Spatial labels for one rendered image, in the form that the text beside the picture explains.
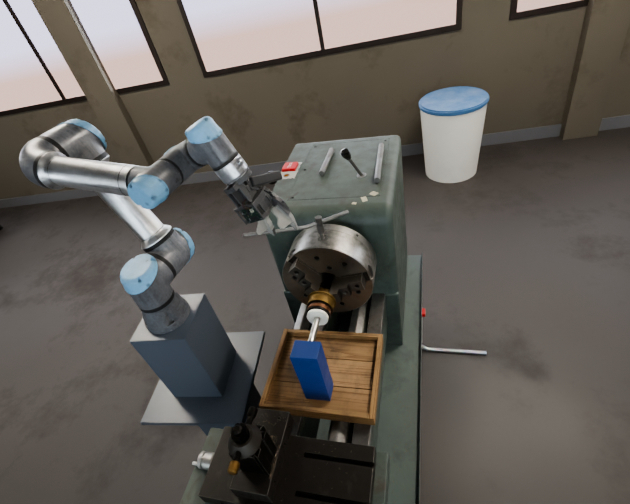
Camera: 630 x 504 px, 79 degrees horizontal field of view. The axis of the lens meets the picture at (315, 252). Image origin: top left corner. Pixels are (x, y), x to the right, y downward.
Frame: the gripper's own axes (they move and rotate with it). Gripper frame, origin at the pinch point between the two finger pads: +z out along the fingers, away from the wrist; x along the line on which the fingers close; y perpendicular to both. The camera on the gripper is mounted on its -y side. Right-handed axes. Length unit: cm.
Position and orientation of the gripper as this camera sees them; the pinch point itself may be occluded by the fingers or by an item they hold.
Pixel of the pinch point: (285, 228)
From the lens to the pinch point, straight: 108.0
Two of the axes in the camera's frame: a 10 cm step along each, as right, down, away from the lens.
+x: 7.7, -1.4, -6.2
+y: -3.6, 7.0, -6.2
